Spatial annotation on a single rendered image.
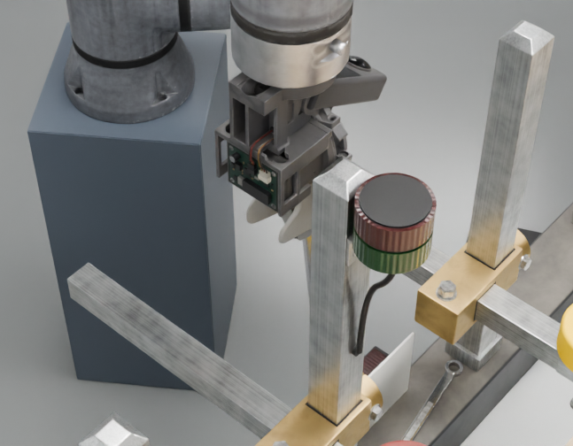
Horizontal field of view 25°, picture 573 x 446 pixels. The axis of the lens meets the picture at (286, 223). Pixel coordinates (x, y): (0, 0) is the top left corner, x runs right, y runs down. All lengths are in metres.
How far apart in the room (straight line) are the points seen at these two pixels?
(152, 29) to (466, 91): 1.18
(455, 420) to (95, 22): 0.74
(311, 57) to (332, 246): 0.16
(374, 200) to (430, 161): 1.72
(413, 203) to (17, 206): 1.73
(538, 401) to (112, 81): 0.74
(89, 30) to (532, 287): 0.70
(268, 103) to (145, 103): 0.89
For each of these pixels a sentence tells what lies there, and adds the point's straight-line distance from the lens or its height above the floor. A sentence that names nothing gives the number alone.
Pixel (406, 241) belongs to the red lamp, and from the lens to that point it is 0.94.
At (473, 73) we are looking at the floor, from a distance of 2.87.
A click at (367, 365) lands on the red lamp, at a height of 0.70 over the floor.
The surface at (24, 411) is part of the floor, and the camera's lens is 2.29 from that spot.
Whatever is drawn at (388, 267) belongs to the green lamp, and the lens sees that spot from 0.96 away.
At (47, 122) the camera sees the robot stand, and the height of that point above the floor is 0.60.
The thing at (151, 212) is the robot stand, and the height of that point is 0.45.
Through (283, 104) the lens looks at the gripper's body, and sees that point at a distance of 0.98.
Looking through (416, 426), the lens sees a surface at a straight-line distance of 1.39.
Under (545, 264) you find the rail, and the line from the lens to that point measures 1.56.
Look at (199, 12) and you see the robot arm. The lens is 1.76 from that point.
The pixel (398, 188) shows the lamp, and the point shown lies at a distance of 0.96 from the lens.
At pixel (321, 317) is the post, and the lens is 1.08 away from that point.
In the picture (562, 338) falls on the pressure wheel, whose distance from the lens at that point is 1.23.
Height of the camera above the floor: 1.85
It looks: 47 degrees down
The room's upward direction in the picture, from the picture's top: straight up
